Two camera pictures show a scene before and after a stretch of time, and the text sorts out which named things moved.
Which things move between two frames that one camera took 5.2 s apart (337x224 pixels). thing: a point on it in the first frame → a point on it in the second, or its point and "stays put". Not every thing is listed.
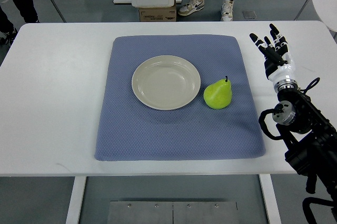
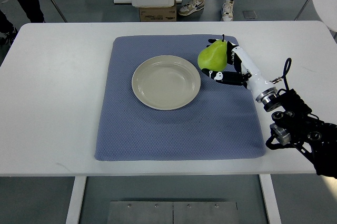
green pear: x=218 y=95 → x=213 y=57
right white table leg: x=270 y=199 stays put
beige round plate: x=166 y=83 stays put
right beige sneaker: x=227 y=11 stays put
